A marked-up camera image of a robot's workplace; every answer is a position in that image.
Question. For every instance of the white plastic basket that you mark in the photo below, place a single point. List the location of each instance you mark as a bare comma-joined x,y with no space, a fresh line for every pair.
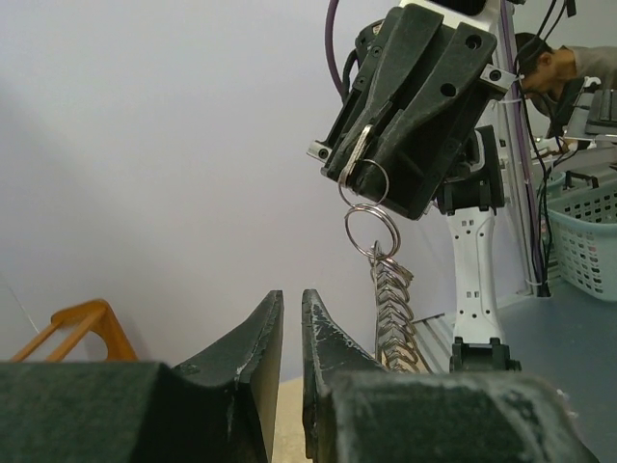
582,233

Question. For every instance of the person in grey shirt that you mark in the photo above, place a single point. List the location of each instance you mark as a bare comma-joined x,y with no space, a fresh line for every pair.
546,71

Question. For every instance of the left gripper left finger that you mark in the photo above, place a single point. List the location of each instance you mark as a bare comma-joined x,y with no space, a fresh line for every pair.
217,406

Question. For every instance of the red grey key holder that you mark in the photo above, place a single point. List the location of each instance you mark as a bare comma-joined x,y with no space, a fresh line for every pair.
396,346

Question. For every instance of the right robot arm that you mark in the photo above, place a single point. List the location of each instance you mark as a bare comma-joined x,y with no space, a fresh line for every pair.
478,343

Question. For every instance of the silver key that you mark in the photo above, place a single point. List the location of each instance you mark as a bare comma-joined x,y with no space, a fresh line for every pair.
356,154

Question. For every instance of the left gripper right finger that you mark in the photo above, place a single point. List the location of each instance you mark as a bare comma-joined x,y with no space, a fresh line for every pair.
354,410

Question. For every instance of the wooden shelf rack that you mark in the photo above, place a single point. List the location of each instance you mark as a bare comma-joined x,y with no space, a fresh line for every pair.
91,317

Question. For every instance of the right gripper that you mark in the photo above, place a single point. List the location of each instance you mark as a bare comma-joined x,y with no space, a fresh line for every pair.
421,89

